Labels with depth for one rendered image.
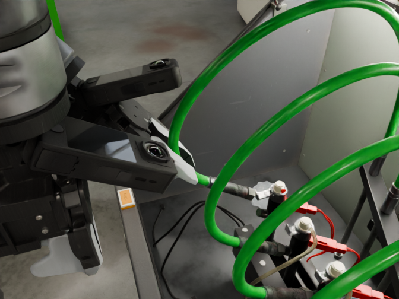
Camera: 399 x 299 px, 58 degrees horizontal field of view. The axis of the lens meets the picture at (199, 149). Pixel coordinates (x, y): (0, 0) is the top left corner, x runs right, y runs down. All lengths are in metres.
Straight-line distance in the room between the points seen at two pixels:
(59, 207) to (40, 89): 0.09
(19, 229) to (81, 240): 0.05
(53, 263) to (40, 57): 0.19
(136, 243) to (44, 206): 0.49
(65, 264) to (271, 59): 0.64
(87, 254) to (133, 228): 0.48
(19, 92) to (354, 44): 0.72
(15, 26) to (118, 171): 0.12
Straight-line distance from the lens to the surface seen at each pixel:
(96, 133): 0.29
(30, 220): 0.30
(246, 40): 0.42
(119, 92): 0.42
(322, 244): 0.59
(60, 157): 0.26
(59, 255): 0.35
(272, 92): 0.90
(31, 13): 0.22
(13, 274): 2.02
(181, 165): 0.45
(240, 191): 0.57
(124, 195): 0.83
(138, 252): 0.74
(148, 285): 0.71
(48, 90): 0.23
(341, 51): 0.88
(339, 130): 0.92
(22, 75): 0.22
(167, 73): 0.41
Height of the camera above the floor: 1.56
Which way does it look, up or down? 40 degrees down
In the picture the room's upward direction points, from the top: straight up
